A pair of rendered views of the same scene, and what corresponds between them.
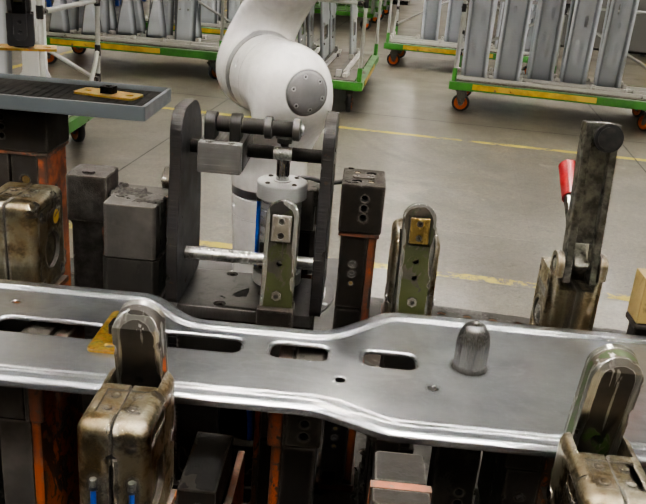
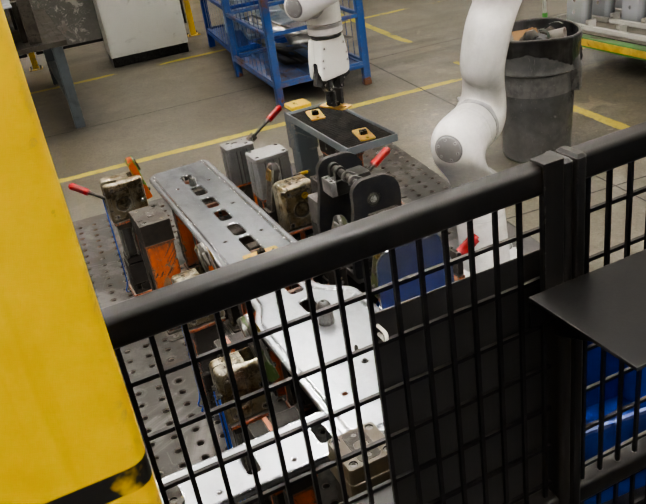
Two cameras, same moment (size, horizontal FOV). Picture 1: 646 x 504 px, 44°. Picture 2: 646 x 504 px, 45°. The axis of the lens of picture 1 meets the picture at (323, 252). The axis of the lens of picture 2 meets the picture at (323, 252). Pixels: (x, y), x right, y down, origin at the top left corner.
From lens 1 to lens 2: 1.41 m
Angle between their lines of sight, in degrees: 60
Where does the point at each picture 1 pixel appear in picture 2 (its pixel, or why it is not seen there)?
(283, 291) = not seen: hidden behind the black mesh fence
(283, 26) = (483, 97)
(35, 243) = (284, 206)
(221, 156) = (327, 186)
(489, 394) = (306, 333)
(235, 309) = not seen: hidden behind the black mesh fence
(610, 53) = not seen: outside the picture
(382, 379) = (290, 309)
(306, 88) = (445, 147)
